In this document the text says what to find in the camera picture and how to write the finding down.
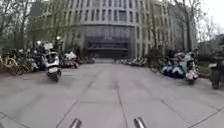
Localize row of parked scooters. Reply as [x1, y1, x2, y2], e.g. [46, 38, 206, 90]
[114, 56, 148, 67]
[159, 49, 201, 86]

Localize group of parked scooters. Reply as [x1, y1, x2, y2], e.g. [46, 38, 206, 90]
[59, 49, 97, 70]

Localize bush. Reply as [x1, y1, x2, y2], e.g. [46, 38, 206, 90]
[145, 46, 165, 73]

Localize large curved grey building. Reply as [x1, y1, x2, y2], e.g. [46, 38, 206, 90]
[30, 0, 198, 62]

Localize white scooter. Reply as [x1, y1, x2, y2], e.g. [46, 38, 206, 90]
[44, 49, 64, 84]

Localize robot's own part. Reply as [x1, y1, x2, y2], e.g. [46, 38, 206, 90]
[69, 117, 83, 128]
[133, 116, 147, 128]

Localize bare trees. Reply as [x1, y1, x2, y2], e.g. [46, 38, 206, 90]
[172, 0, 224, 53]

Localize row of parked bicycles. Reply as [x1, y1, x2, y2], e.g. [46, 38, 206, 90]
[0, 48, 46, 76]

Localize dark scooter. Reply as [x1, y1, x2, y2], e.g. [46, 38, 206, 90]
[207, 57, 224, 91]

